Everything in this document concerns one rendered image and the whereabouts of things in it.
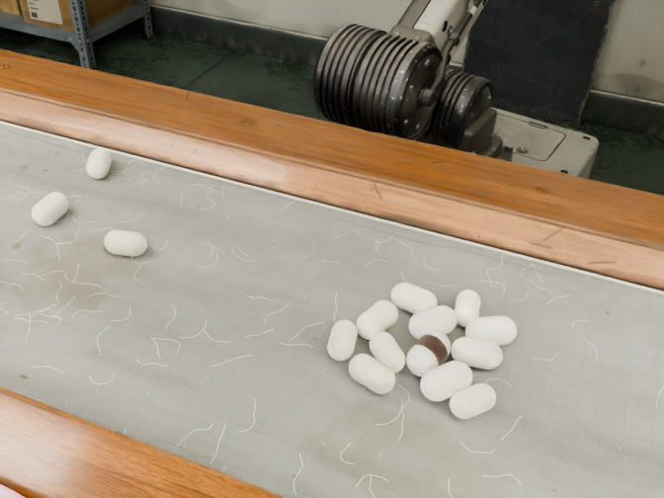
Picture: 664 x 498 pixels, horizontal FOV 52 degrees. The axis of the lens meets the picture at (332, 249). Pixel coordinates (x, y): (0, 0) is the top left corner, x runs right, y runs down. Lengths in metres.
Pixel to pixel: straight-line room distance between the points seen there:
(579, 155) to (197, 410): 1.03
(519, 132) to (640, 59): 1.21
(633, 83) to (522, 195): 1.96
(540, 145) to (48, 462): 1.12
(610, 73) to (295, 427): 2.24
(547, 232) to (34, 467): 0.43
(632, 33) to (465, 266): 2.00
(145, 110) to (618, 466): 0.55
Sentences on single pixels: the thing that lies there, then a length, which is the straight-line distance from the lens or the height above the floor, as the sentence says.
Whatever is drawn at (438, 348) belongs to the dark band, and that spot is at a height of 0.76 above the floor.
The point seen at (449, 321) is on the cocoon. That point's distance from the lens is 0.50.
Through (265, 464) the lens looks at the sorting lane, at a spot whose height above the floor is 0.74.
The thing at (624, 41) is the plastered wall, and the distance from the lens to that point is 2.54.
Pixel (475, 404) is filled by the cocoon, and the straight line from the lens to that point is 0.46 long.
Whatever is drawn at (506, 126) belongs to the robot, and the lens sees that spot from 1.42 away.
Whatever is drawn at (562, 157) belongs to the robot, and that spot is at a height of 0.47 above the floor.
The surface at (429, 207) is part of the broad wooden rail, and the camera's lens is 0.62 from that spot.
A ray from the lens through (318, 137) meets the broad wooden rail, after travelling 0.69.
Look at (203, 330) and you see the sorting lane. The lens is 0.51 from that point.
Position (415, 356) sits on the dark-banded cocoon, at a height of 0.76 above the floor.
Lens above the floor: 1.10
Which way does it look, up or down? 38 degrees down
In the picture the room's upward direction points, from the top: 3 degrees clockwise
